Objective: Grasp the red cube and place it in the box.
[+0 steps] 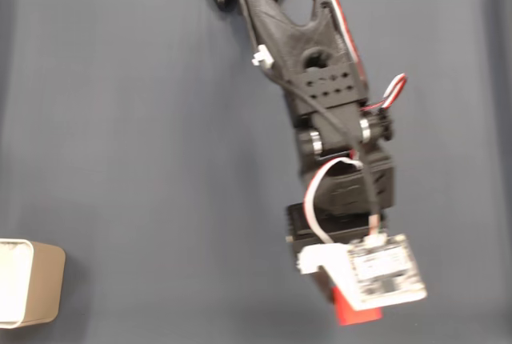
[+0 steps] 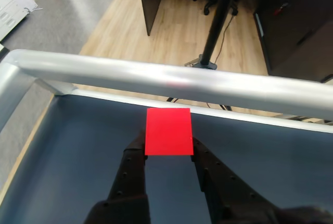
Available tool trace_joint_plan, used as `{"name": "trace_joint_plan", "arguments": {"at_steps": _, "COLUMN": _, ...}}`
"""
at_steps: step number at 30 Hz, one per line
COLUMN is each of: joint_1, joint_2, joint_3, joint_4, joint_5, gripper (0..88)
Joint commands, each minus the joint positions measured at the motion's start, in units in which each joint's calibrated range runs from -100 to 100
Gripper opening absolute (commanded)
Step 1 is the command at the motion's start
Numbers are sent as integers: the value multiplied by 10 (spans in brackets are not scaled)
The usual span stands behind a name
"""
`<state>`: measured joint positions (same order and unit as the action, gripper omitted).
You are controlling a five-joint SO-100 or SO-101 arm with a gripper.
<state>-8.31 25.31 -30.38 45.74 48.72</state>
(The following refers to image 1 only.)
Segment red cube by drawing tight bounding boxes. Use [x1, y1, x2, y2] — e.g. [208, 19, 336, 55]
[333, 286, 385, 327]

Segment beige metal box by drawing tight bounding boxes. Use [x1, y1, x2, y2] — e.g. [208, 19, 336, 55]
[0, 238, 66, 328]

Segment black camera cable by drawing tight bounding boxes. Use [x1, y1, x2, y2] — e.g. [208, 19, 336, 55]
[227, 0, 383, 239]

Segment red white black servo cable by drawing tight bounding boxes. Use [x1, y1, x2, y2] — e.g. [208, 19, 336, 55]
[318, 0, 408, 115]
[302, 157, 364, 247]

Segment white camera board with mount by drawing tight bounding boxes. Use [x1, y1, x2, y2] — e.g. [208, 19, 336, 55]
[295, 233, 428, 313]

